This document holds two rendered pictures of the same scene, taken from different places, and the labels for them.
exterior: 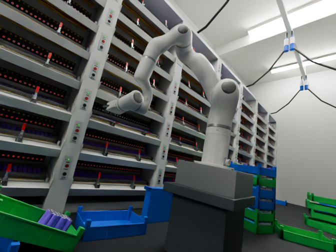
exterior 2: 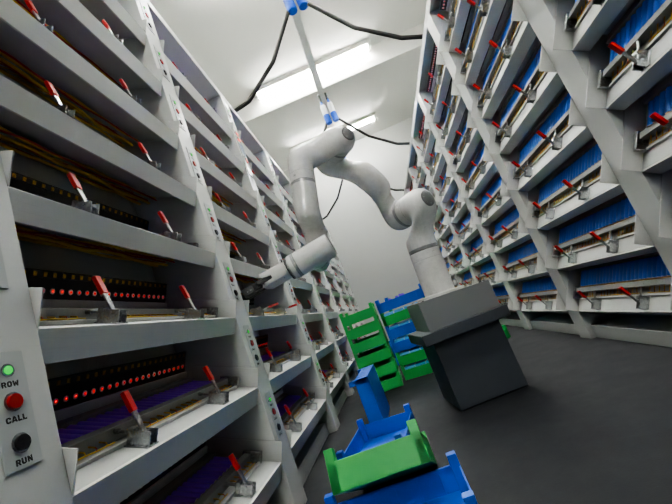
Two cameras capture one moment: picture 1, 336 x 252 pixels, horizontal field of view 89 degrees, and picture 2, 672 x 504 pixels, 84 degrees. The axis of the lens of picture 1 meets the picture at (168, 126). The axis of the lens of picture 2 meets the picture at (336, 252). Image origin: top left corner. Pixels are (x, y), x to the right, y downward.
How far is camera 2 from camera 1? 1.00 m
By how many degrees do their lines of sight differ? 41
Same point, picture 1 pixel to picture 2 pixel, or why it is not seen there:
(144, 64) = (311, 192)
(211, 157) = (443, 283)
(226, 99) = (430, 212)
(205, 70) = (384, 183)
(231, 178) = (487, 288)
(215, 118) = (423, 238)
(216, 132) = (433, 253)
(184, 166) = (431, 306)
